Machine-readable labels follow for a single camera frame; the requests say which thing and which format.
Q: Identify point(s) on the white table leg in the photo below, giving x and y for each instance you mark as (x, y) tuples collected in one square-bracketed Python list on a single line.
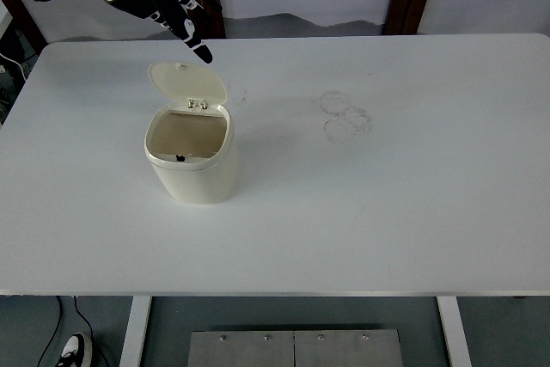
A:
[(134, 332), (453, 332)]

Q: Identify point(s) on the grey metal plate with screws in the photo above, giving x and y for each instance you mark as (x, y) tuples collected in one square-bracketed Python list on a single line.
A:
[(348, 352), (240, 352)]

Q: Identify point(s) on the person's black and white shoe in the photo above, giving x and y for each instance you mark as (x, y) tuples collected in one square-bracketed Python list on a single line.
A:
[(77, 350)]

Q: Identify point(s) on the cream plastic lidded trash bin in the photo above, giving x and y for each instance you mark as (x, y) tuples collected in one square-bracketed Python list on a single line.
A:
[(195, 178)]

